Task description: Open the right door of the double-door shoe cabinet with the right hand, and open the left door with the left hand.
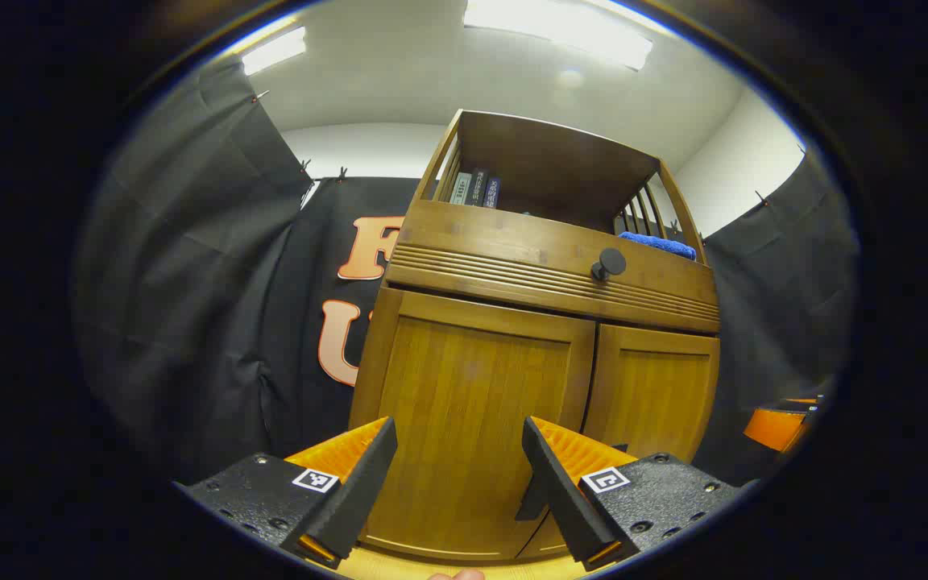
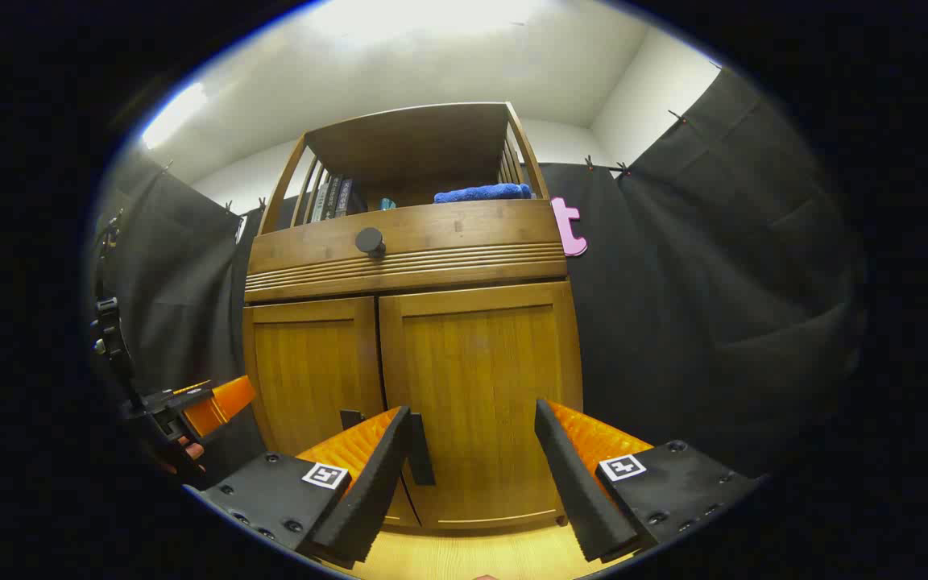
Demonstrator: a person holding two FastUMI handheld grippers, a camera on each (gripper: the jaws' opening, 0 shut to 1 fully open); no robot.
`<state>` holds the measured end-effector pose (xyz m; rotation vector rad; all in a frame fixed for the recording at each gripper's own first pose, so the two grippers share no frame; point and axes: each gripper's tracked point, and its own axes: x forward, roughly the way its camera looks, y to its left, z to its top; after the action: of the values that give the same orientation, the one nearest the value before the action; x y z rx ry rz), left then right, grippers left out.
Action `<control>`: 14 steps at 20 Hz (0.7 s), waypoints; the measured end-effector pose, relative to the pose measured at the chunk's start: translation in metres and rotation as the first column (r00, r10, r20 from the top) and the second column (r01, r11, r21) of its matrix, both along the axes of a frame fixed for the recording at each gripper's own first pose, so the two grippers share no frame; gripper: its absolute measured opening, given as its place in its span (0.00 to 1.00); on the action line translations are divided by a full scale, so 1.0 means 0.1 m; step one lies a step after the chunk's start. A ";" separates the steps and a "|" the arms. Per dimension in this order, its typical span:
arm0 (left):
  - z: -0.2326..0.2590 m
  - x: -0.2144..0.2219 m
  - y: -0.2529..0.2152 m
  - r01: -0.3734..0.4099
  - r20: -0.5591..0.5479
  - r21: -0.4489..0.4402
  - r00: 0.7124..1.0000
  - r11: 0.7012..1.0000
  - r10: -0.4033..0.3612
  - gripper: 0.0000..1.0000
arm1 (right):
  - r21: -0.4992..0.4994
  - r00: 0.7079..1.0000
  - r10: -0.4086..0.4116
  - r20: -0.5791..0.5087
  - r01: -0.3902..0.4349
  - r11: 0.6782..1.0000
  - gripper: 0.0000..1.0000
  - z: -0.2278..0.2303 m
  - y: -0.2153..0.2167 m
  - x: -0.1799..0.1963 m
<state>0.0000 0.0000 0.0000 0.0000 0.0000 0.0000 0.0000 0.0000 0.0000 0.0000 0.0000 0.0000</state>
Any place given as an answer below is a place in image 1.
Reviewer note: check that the wooden ribbed drawer front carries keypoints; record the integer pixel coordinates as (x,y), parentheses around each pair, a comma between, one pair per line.
(472,242)

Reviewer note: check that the folded blue cloth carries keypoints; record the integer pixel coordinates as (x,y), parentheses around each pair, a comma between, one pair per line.
(657,244)

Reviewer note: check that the wooden double-door shoe cabinet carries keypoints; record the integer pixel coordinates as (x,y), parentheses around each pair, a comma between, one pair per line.
(561,161)

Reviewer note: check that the wooden shoe cabinet door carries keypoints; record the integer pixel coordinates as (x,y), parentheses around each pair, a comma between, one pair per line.
(657,387)
(472,387)

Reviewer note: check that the round black drawer knob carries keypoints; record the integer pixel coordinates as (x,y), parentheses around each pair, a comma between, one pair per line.
(611,262)

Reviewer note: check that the small ceiling light panel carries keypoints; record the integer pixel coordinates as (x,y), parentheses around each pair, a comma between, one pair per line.
(275,50)

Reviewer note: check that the grey book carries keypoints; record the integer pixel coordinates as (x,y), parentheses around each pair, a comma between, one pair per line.
(461,188)

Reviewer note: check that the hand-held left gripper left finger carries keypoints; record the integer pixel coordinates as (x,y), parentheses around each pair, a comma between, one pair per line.
(359,491)

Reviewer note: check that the dark blue book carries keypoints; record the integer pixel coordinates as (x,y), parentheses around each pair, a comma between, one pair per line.
(492,193)

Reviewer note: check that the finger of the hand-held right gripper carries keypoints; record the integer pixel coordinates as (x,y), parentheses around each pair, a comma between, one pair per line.
(774,428)

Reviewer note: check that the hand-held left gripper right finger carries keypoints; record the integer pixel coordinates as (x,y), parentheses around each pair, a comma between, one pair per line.
(565,499)

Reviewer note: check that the large ceiling light panel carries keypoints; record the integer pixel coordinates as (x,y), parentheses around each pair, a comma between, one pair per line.
(561,28)

